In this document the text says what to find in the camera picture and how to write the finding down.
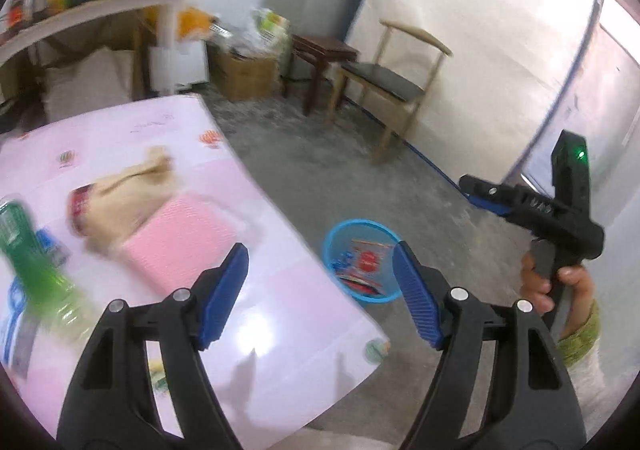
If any person's right hand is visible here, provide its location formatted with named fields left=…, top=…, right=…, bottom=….
left=520, top=252, right=596, bottom=338

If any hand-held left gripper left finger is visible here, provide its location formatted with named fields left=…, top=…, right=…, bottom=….
left=56, top=243, right=249, bottom=450

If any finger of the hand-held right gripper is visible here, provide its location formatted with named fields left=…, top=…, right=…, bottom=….
left=467, top=195, right=516, bottom=219
left=458, top=173, right=526, bottom=205

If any blue plastic basket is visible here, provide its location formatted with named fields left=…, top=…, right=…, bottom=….
left=322, top=219, right=406, bottom=305

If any beige pouch with red label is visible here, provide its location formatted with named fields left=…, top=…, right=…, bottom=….
left=82, top=146, right=176, bottom=261

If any cream mattress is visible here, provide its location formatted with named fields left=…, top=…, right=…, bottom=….
left=342, top=0, right=601, bottom=181

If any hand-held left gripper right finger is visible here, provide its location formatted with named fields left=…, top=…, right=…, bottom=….
left=392, top=241, right=587, bottom=450

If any white shelf table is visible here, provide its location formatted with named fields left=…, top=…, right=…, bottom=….
left=0, top=0, right=196, bottom=98

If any yellow plastic bag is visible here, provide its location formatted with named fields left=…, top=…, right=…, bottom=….
left=177, top=8, right=221, bottom=43

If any cardboard box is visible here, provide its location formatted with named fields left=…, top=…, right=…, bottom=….
left=215, top=47, right=281, bottom=103

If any blue and white carton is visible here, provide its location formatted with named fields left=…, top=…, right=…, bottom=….
left=0, top=229, right=71, bottom=378

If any white cabinet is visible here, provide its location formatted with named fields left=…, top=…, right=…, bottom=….
left=147, top=40, right=211, bottom=95

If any white pillow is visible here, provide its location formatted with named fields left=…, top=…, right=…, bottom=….
left=45, top=50, right=136, bottom=123

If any red can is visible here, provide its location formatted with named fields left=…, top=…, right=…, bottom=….
left=67, top=184, right=98, bottom=237

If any person's right forearm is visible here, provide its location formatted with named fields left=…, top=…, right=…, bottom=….
left=555, top=300, right=636, bottom=450

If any green plastic bottle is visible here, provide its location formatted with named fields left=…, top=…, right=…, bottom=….
left=0, top=200, right=101, bottom=346

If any wooden chair with dark seat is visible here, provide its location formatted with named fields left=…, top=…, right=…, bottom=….
left=327, top=20, right=453, bottom=163

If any pink sponge pack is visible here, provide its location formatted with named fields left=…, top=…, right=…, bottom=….
left=120, top=194, right=238, bottom=298

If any red snack bag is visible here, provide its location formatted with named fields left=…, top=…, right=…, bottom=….
left=340, top=237, right=401, bottom=298

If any dark wooden stool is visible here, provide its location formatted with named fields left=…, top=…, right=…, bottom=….
left=285, top=34, right=360, bottom=117

